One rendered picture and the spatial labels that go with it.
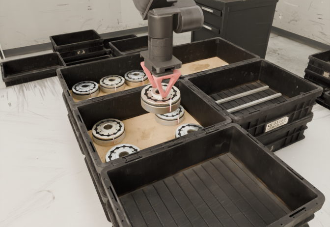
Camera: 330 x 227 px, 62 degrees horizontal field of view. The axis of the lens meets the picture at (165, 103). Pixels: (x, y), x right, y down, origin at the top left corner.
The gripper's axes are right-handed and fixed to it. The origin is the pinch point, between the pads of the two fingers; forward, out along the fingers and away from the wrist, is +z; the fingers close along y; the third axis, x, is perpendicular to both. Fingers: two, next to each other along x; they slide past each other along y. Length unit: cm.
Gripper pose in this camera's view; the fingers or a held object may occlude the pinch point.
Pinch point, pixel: (160, 89)
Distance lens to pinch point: 70.4
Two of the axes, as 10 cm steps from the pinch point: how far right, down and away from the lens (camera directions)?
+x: -8.9, 2.4, -3.8
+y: -4.5, -5.0, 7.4
